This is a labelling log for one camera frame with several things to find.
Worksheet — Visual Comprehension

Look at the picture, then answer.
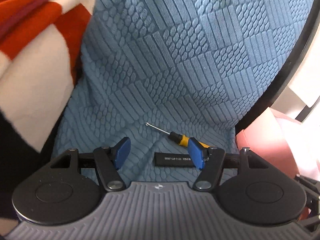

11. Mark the yellow black screwdriver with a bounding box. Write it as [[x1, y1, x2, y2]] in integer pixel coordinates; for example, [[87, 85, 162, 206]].
[[145, 122, 211, 149]]

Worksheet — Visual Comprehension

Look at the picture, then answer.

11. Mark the black usb stick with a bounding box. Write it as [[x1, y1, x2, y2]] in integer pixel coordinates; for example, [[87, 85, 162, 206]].
[[153, 152, 195, 168]]

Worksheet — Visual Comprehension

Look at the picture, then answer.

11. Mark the pink cardboard box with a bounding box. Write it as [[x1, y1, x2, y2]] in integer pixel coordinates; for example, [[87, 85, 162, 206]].
[[235, 106, 320, 221]]

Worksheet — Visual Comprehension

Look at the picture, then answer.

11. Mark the blue textured chair cover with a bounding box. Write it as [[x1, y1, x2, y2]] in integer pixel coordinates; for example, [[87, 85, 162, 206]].
[[53, 0, 314, 184]]

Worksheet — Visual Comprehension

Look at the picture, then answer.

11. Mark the cream black-framed chair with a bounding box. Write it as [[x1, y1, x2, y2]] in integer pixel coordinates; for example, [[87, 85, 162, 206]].
[[235, 0, 319, 134]]

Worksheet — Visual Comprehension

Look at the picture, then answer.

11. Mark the striped red white black blanket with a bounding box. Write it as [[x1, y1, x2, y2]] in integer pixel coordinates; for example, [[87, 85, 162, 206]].
[[1, 0, 95, 236]]

